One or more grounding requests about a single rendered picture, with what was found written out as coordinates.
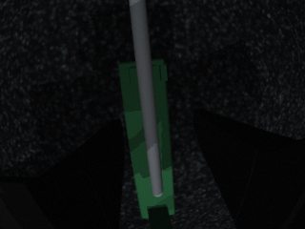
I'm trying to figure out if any grey tapered pin with red collar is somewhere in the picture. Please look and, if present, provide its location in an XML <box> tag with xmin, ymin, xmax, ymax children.
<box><xmin>129</xmin><ymin>0</ymin><xmax>163</xmax><ymax>198</ymax></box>

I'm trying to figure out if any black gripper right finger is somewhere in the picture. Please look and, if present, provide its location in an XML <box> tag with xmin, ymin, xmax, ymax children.
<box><xmin>193</xmin><ymin>110</ymin><xmax>305</xmax><ymax>229</ymax></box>

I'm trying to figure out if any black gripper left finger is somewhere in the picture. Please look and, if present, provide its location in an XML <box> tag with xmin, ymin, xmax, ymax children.
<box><xmin>0</xmin><ymin>118</ymin><xmax>125</xmax><ymax>229</ymax></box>

